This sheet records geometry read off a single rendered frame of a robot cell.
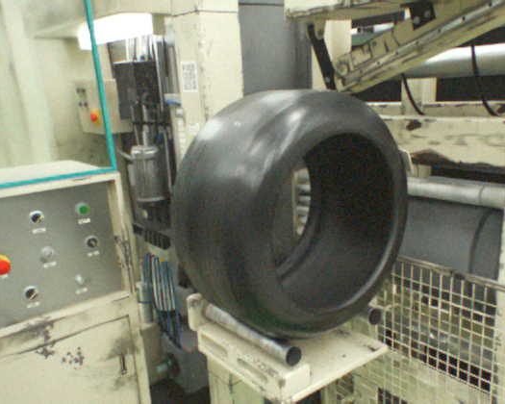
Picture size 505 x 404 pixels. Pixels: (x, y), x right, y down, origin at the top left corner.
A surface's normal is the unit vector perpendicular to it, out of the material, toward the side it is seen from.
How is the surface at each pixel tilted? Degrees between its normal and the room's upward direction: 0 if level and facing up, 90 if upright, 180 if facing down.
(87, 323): 90
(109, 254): 90
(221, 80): 90
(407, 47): 90
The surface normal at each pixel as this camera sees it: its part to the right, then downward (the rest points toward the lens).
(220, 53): 0.62, 0.20
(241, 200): -0.14, 0.04
